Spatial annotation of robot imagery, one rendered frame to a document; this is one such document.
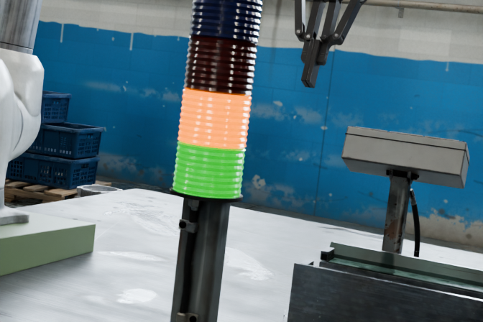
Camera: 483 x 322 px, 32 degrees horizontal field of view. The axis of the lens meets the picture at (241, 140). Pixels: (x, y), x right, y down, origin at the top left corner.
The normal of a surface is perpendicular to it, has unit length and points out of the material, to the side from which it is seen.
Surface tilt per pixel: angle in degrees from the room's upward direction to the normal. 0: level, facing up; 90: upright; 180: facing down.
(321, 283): 90
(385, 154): 69
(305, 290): 90
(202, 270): 90
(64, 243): 90
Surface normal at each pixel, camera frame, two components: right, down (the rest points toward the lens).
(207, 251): -0.37, 0.04
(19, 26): 0.61, 0.15
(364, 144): -0.30, -0.32
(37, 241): 0.90, 0.14
